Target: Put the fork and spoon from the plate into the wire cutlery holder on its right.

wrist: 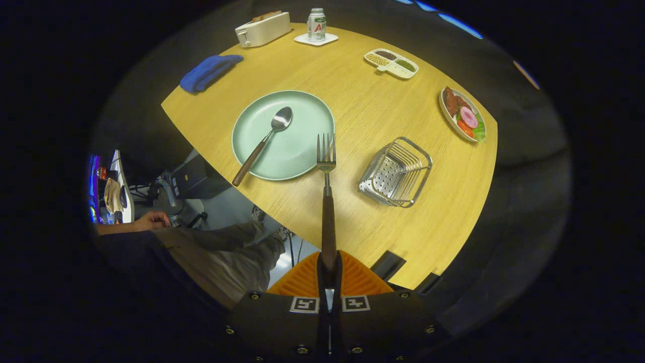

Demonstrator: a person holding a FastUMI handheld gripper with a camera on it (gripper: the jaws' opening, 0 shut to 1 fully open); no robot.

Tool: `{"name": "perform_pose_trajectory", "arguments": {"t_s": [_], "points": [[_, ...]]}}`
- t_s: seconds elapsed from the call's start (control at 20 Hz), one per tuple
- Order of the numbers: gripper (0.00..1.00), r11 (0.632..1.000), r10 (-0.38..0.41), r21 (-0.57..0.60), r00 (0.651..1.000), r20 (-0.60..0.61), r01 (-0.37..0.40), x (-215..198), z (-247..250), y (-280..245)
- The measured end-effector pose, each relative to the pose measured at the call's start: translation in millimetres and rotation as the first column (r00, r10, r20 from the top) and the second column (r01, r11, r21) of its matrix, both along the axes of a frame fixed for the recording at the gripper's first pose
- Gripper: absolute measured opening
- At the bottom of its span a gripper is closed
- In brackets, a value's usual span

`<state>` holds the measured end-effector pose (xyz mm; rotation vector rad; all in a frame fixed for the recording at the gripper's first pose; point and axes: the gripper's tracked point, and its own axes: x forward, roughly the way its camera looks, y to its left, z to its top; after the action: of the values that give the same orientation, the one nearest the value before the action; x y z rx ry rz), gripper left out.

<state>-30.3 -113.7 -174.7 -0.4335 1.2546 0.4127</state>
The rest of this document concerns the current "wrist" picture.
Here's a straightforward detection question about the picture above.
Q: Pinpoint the white square coaster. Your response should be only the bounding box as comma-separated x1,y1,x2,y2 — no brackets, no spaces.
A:
294,32,339,47

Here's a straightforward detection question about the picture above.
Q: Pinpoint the wooden handled spoon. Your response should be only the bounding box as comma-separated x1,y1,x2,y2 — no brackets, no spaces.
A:
232,106,294,187

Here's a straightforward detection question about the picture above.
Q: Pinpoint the blue folded towel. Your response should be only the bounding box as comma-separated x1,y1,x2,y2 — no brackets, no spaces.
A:
180,54,244,94

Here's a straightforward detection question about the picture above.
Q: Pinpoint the white divided bean dish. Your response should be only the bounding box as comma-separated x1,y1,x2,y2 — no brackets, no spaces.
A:
364,48,419,80

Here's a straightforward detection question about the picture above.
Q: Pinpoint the white toaster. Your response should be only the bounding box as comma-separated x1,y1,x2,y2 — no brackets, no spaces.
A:
235,12,292,48

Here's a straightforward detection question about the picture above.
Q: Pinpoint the pale green plate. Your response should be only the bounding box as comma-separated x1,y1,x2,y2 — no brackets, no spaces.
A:
232,90,336,181

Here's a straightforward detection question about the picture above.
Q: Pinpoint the metal wire basket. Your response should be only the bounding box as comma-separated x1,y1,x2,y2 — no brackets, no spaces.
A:
358,137,433,208

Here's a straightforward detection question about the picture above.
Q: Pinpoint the small drink bottle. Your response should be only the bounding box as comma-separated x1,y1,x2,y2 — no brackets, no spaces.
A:
307,8,327,42

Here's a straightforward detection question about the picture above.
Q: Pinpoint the lit computer screen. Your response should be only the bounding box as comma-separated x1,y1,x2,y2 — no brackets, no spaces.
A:
88,154,102,223

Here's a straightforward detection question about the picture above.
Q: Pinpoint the dark grey box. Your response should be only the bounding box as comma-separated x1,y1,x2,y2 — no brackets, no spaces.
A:
172,151,232,200

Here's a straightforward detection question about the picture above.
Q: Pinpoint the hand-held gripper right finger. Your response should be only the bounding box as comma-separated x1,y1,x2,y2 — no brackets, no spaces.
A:
330,251,449,363

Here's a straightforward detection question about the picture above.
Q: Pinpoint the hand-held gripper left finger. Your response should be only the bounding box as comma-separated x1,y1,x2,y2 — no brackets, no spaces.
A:
224,251,331,363

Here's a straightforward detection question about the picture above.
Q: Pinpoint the white side desk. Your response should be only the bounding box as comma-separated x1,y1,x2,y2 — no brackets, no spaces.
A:
103,150,135,224

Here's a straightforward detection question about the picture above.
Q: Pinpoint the wooden handled fork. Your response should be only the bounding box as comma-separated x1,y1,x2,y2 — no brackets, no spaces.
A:
316,133,337,273

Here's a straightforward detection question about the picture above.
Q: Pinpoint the plate of meat and vegetables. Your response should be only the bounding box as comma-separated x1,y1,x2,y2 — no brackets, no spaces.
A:
439,86,487,143

